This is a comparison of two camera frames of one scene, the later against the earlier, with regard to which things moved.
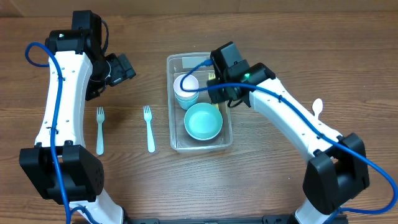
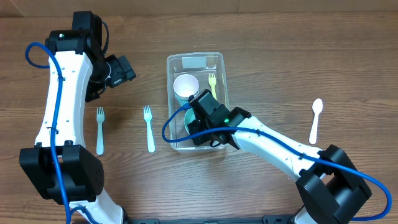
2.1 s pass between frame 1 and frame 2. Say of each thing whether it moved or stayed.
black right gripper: moved
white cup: stayed
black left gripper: stayed
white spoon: stayed
